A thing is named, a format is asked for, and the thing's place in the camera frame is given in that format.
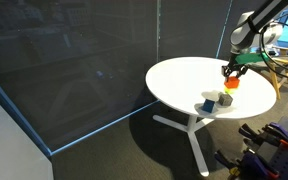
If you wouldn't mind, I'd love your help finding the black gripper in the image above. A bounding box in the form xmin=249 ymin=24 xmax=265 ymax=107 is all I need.
xmin=221 ymin=54 xmax=249 ymax=78

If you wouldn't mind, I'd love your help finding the orange block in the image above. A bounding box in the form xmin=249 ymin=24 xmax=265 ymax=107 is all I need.
xmin=224 ymin=76 xmax=240 ymax=89

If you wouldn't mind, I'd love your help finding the yellow-green block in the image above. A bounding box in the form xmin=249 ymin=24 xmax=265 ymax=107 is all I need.
xmin=224 ymin=86 xmax=238 ymax=95

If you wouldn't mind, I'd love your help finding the gray block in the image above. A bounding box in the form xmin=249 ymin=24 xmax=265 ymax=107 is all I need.
xmin=218 ymin=93 xmax=233 ymax=106

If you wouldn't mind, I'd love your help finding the blue block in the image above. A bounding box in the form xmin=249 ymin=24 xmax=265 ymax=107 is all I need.
xmin=202 ymin=99 xmax=215 ymax=113

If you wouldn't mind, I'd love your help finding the white round table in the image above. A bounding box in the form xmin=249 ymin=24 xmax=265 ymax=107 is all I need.
xmin=146 ymin=57 xmax=276 ymax=177

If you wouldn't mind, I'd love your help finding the wooden chair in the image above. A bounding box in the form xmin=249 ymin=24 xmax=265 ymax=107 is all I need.
xmin=250 ymin=46 xmax=288 ymax=100

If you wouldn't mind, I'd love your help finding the purple orange clamp upper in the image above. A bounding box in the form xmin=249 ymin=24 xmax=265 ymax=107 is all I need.
xmin=238 ymin=122 xmax=288 ymax=147

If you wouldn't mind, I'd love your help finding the purple orange clamp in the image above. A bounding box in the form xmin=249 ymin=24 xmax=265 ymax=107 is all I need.
xmin=214 ymin=150 xmax=280 ymax=180
xmin=238 ymin=122 xmax=288 ymax=147

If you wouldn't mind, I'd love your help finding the purple orange clamp lower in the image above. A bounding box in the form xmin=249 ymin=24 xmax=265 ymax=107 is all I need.
xmin=214 ymin=150 xmax=280 ymax=180

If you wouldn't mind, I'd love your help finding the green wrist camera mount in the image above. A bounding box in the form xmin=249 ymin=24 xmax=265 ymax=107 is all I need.
xmin=235 ymin=53 xmax=269 ymax=64

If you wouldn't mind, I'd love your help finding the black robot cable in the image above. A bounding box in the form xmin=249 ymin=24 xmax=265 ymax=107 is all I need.
xmin=255 ymin=9 xmax=288 ymax=80

